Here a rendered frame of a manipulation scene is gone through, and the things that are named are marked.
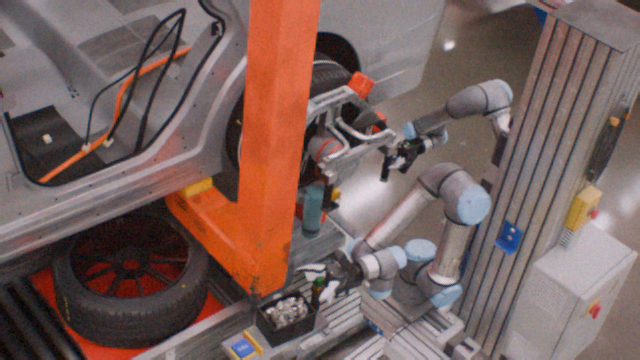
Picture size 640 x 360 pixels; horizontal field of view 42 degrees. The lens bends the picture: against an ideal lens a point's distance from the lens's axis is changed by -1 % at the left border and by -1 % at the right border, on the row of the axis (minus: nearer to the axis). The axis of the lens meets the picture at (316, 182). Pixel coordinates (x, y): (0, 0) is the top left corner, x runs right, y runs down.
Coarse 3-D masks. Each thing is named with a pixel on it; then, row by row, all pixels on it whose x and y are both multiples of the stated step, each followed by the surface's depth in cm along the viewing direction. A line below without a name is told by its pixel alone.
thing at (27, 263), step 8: (40, 248) 379; (48, 248) 380; (24, 256) 375; (32, 256) 375; (40, 256) 378; (48, 256) 382; (0, 264) 369; (8, 264) 370; (16, 264) 371; (24, 264) 375; (32, 264) 378; (0, 272) 368; (8, 272) 371; (16, 272) 374; (0, 280) 370
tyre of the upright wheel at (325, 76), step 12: (324, 60) 370; (312, 72) 357; (324, 72) 358; (336, 72) 362; (348, 72) 371; (312, 84) 352; (324, 84) 357; (336, 84) 362; (240, 96) 360; (312, 96) 356; (240, 108) 360; (228, 120) 365; (240, 120) 359; (228, 132) 366; (240, 132) 360; (228, 144) 369; (348, 144) 396; (228, 156) 377; (240, 156) 365; (312, 180) 394
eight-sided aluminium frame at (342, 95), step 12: (324, 96) 355; (336, 96) 357; (348, 96) 358; (312, 108) 348; (324, 108) 352; (360, 108) 370; (372, 108) 376; (360, 132) 389; (360, 144) 391; (360, 156) 393; (336, 180) 392; (300, 192) 383
